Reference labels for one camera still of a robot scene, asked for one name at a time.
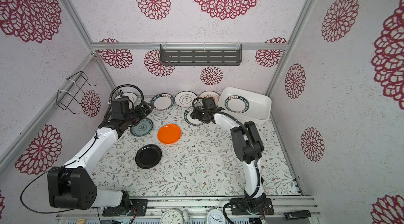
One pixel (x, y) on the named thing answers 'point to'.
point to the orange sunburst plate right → (209, 93)
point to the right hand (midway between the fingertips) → (194, 113)
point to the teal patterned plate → (142, 128)
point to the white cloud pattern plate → (184, 99)
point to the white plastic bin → (259, 111)
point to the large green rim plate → (236, 104)
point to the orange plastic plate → (169, 133)
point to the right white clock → (215, 216)
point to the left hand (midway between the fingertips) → (149, 111)
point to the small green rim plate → (188, 118)
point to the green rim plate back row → (162, 101)
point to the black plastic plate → (148, 156)
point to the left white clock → (172, 216)
